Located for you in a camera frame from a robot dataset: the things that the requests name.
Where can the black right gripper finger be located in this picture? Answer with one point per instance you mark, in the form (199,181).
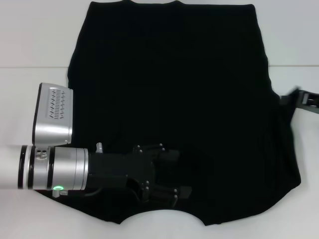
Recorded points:
(309,100)
(284,100)

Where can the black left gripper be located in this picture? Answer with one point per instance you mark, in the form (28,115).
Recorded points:
(117,169)

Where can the black shirt with pink print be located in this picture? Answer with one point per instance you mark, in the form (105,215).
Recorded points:
(174,87)

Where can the small metal left wrist connector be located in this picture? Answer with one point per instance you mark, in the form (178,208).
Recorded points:
(99,147)

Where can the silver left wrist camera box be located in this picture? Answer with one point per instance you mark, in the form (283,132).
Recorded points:
(52,114)

